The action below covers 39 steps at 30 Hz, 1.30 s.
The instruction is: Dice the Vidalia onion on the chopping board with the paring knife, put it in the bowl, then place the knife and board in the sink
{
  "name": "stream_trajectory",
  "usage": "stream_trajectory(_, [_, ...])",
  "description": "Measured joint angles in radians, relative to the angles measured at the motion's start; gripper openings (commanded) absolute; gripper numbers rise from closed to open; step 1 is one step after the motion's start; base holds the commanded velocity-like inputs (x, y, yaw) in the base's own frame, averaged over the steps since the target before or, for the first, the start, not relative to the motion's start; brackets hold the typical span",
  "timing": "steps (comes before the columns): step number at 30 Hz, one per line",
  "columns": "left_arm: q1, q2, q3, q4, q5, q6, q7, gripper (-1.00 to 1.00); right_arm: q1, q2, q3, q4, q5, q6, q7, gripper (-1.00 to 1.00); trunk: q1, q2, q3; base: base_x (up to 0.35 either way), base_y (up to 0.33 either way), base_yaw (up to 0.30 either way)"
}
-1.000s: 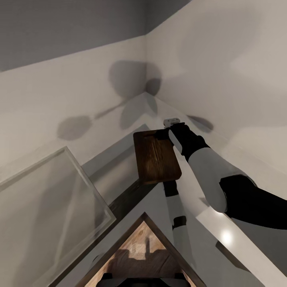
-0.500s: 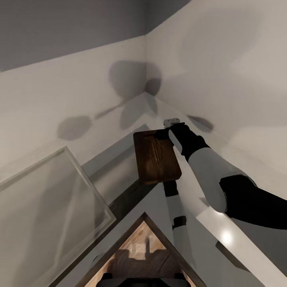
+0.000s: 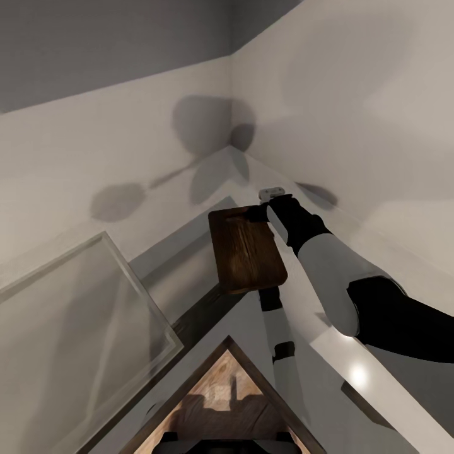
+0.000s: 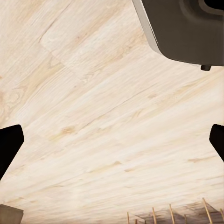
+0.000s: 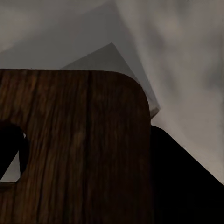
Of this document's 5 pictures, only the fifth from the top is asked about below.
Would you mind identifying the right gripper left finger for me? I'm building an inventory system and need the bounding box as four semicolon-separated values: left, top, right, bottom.
0;125;24;180

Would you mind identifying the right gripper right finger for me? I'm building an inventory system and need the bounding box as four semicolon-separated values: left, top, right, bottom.
151;125;224;224

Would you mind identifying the cutting board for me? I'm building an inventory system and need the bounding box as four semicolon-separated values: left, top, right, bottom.
0;69;154;224

